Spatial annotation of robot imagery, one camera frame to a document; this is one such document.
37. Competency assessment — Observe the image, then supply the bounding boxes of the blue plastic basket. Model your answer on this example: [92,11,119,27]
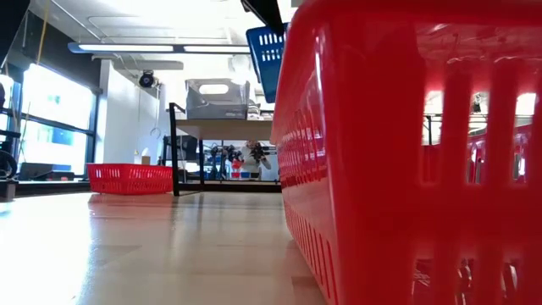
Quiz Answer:
[246,23,290,104]

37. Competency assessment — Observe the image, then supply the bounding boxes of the grey translucent plastic basket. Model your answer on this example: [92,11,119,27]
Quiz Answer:
[185,78,251,121]

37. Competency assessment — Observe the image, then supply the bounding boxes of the red plastic basket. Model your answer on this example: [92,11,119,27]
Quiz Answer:
[86,163,174,196]
[269,0,542,305]

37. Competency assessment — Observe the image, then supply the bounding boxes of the wooden shelf with black legs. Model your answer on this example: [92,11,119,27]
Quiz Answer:
[168,102,276,197]

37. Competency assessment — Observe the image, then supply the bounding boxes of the long ceiling light strip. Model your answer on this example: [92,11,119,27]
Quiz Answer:
[67,42,252,55]

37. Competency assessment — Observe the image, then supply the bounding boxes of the person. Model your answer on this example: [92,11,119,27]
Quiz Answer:
[239,140,272,181]

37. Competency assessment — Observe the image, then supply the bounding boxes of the large bright window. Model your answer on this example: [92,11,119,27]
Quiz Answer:
[20,63,95,177]

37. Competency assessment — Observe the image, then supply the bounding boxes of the black round ceiling camera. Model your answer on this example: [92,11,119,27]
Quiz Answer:
[138,70,156,89]

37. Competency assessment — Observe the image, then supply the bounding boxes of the black metal table frame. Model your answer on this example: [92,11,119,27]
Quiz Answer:
[16,180,280,196]

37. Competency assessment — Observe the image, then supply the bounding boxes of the yellow hanging cable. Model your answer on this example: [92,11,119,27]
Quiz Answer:
[36,0,50,64]

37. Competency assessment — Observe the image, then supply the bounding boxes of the black device with cable loop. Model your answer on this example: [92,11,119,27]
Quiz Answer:
[0,129,20,202]

